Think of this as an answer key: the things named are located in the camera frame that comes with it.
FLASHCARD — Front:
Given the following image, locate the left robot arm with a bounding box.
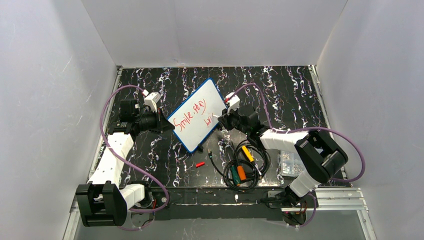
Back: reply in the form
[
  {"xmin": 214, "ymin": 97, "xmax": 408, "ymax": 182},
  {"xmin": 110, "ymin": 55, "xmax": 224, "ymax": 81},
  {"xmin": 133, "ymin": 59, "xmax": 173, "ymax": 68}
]
[{"xmin": 75, "ymin": 92, "xmax": 175, "ymax": 227}]

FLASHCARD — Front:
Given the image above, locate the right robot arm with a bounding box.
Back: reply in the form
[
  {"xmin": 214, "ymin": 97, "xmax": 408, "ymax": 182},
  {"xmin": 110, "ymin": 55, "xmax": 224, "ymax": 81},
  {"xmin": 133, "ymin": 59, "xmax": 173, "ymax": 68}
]
[{"xmin": 217, "ymin": 106, "xmax": 348, "ymax": 201}]

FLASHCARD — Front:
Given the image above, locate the black coiled cable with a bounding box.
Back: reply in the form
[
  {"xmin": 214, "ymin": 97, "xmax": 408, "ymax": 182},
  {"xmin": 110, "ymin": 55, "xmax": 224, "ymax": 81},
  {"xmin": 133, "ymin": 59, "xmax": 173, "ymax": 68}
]
[{"xmin": 207, "ymin": 140, "xmax": 272, "ymax": 192}]

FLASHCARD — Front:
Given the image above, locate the yellow handled screwdriver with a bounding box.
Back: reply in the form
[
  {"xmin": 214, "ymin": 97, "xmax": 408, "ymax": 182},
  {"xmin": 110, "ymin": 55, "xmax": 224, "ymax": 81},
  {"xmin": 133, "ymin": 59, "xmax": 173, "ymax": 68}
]
[{"xmin": 241, "ymin": 145, "xmax": 262, "ymax": 176}]

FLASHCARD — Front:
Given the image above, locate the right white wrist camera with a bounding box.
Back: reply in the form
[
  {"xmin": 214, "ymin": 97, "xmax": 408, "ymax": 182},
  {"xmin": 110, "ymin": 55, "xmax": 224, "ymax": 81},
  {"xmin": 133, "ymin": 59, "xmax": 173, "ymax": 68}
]
[{"xmin": 224, "ymin": 92, "xmax": 240, "ymax": 115}]

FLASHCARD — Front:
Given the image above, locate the clear plastic screw box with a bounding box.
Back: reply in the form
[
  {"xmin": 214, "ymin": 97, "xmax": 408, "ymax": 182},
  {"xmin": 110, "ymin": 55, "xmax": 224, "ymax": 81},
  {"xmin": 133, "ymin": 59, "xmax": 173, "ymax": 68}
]
[{"xmin": 278, "ymin": 150, "xmax": 306, "ymax": 178}]

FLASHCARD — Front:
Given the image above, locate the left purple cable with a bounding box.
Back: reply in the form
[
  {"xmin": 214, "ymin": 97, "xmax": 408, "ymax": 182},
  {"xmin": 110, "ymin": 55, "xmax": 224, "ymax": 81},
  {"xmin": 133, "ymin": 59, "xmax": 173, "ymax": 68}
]
[{"xmin": 99, "ymin": 85, "xmax": 171, "ymax": 232}]

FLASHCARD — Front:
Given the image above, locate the blue framed whiteboard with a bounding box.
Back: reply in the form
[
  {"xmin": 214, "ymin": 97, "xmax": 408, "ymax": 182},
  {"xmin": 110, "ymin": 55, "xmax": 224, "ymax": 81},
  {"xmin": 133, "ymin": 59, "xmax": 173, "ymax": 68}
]
[{"xmin": 167, "ymin": 78, "xmax": 227, "ymax": 153}]

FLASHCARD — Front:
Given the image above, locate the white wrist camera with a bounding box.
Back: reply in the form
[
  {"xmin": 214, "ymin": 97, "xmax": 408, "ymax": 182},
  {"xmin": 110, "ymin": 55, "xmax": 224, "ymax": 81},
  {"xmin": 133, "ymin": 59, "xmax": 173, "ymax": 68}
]
[
  {"xmin": 224, "ymin": 92, "xmax": 240, "ymax": 115},
  {"xmin": 143, "ymin": 92, "xmax": 162, "ymax": 113}
]

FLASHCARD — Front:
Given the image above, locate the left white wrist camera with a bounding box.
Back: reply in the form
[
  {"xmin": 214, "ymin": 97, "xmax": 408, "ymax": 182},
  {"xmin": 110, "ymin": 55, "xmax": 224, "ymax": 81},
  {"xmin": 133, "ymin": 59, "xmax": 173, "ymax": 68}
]
[{"xmin": 143, "ymin": 92, "xmax": 162, "ymax": 113}]

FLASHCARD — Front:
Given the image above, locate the red marker cap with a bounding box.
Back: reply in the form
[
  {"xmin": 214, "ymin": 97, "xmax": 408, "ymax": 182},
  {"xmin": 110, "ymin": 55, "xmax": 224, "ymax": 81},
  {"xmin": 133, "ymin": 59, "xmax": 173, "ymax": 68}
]
[{"xmin": 195, "ymin": 161, "xmax": 205, "ymax": 168}]

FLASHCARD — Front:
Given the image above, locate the whiteboard metal stand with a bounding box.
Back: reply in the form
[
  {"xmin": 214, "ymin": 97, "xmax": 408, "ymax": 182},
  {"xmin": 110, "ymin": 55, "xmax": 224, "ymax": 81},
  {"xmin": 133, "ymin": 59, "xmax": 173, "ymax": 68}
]
[{"xmin": 196, "ymin": 143, "xmax": 204, "ymax": 153}]

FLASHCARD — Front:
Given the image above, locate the green handled screwdriver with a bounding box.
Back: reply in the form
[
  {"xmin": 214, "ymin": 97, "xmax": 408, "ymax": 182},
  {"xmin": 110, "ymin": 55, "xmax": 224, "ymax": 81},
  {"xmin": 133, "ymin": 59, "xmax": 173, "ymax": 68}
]
[{"xmin": 229, "ymin": 159, "xmax": 241, "ymax": 187}]

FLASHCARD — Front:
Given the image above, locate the orange handled screwdriver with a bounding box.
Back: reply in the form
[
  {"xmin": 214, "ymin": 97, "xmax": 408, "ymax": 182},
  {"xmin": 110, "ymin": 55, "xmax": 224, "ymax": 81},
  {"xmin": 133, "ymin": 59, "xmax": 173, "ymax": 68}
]
[{"xmin": 230, "ymin": 141, "xmax": 247, "ymax": 186}]

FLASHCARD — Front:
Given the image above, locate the aluminium frame rail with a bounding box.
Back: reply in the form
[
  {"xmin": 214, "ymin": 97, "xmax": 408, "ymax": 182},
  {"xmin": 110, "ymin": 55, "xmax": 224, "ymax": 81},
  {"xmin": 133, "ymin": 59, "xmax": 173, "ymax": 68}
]
[{"xmin": 63, "ymin": 187, "xmax": 376, "ymax": 240}]

